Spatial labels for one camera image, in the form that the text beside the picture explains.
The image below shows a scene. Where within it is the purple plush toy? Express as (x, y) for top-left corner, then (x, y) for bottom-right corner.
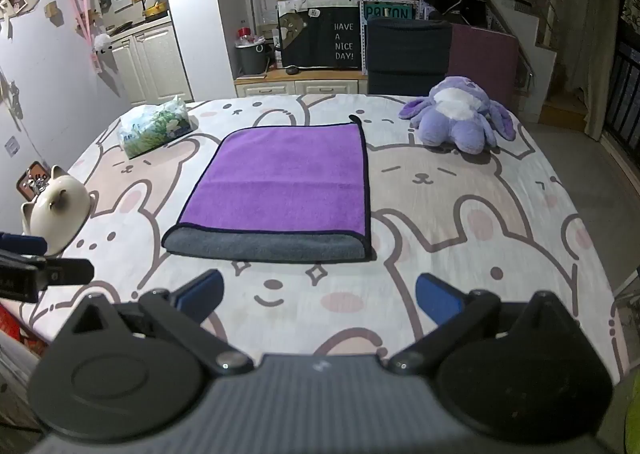
(398, 76), (517, 155)

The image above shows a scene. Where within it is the teal sign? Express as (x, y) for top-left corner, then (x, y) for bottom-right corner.
(363, 1), (414, 21)

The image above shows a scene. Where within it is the black lettered appliance cover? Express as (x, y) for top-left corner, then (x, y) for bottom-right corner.
(277, 3), (362, 71)

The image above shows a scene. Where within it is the white staircase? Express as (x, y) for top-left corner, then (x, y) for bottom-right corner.
(487, 0), (559, 126)

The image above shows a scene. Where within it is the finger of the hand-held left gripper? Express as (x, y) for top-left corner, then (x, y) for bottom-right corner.
(0, 254), (95, 304)
(0, 232), (49, 256)

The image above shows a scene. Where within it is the black metal railing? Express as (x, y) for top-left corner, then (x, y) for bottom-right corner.
(601, 9), (640, 156)

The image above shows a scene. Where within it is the bunny printed tablecloth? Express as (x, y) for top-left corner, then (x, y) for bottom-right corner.
(29, 94), (627, 387)

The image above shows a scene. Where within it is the purple and grey towel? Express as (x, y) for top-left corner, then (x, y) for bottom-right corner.
(161, 117), (377, 264)

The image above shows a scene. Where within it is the grey bucket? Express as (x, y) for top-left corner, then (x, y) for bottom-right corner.
(235, 41), (271, 76)

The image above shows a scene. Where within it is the wooden top low cabinet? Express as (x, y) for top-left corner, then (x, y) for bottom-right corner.
(233, 67), (369, 98)

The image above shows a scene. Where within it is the beige curtain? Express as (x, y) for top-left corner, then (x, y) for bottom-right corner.
(564, 0), (624, 141)

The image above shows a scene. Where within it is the floral tissue pack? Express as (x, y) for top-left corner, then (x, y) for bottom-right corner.
(117, 97), (194, 160)

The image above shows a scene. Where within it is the red box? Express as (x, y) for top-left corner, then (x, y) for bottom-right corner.
(0, 303), (48, 357)

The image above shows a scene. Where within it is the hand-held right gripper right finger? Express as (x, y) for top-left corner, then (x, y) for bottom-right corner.
(387, 273), (586, 377)

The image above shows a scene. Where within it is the white cat figurine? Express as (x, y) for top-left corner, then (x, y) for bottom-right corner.
(20, 164), (92, 255)

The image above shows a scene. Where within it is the orange framed picture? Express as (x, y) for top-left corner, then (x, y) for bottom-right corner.
(16, 161), (51, 201)

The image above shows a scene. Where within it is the dark chair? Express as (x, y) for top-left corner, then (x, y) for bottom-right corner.
(366, 17), (454, 96)

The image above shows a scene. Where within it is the white kitchen cabinet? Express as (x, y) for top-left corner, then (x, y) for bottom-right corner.
(106, 16), (194, 105)

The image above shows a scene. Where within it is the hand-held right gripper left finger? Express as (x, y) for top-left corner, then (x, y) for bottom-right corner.
(60, 269), (255, 378)

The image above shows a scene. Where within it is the purple board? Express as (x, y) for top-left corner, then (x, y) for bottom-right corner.
(446, 24), (519, 111)

